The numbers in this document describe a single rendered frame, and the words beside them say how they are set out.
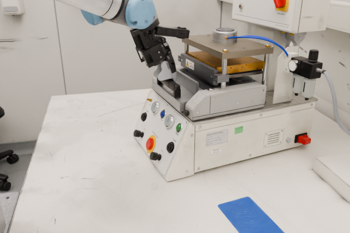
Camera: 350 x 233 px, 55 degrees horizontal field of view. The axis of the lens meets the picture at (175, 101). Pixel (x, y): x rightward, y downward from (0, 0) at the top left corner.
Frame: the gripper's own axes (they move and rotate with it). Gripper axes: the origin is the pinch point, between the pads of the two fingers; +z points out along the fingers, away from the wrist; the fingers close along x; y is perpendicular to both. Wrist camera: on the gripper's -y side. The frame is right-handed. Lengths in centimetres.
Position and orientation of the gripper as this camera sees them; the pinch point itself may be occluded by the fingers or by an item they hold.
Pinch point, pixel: (174, 79)
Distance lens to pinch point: 106.5
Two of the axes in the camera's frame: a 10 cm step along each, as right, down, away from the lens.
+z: 3.1, 8.2, 4.8
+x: 4.1, 3.4, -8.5
